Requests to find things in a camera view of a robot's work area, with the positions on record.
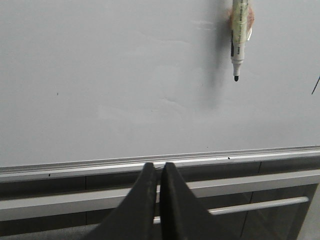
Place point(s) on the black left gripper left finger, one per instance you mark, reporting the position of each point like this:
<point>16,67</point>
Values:
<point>133,218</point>

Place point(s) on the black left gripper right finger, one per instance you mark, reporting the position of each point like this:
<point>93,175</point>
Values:
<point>186,217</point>

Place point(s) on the white whiteboard marker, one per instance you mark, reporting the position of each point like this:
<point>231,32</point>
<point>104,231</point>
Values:
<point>241,23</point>

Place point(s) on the aluminium whiteboard marker tray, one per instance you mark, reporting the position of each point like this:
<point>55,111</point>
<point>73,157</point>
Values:
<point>38,172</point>

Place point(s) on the white whiteboard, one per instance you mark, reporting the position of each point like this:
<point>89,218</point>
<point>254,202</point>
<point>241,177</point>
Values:
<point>84,80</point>

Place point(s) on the white horizontal bar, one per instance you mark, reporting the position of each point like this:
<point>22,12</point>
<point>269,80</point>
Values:
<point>258,205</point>

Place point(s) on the white metal stand frame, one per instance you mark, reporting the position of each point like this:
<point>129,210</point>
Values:
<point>72,216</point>

